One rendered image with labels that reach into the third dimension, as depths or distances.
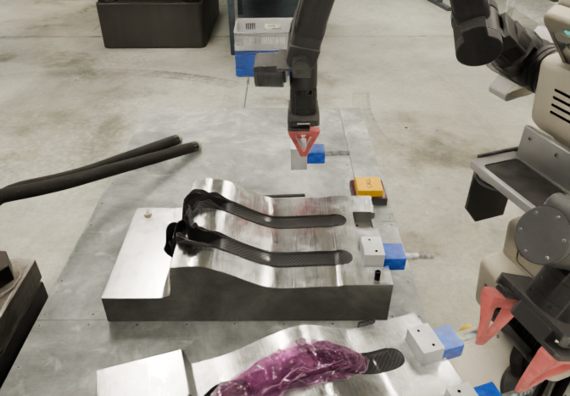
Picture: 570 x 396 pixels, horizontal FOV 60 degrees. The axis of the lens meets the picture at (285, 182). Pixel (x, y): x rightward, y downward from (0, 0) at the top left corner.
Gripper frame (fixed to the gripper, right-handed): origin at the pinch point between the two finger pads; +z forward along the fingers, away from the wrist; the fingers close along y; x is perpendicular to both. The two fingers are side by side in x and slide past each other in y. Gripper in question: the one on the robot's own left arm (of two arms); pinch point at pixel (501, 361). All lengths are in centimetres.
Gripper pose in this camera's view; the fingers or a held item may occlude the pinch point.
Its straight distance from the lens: 67.4
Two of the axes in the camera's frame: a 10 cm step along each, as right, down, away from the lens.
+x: 8.4, 1.9, 5.0
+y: 3.5, 5.2, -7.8
